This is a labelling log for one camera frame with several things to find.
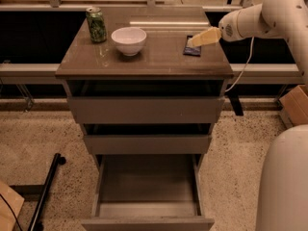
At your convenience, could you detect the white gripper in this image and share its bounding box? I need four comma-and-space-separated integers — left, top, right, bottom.
187, 11, 242, 47

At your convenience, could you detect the dark blue rxbar packet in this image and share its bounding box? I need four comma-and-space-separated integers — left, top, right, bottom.
183, 36, 201, 57

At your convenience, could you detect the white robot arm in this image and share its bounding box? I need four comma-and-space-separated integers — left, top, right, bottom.
187, 0, 308, 231

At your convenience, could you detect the brown drawer cabinet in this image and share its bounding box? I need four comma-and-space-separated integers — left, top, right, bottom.
55, 5, 235, 231

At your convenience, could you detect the top drawer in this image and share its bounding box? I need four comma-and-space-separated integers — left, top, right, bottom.
67, 80, 224, 124

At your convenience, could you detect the middle drawer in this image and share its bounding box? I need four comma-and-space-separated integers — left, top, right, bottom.
84, 123, 212, 155

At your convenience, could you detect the open bottom drawer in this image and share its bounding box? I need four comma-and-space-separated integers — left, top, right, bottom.
82, 154, 214, 231

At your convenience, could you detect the white ceramic bowl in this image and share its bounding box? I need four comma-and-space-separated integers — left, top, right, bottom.
111, 27, 147, 56

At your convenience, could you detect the cardboard box right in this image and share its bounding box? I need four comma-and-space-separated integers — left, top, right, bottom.
279, 85, 308, 126

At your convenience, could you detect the cardboard box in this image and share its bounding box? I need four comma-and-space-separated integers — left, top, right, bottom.
279, 85, 308, 126
0, 181, 24, 231

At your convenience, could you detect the green soda can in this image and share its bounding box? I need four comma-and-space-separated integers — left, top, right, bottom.
86, 7, 107, 43

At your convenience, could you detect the black metal stand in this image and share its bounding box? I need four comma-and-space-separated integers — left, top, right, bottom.
11, 153, 66, 231

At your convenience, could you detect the cardboard box left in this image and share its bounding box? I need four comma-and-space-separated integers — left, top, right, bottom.
0, 181, 24, 231

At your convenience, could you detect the white cable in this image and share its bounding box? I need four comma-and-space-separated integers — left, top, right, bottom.
224, 36, 256, 93

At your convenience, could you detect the black cable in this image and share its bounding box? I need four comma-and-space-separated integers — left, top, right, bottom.
0, 190, 27, 231

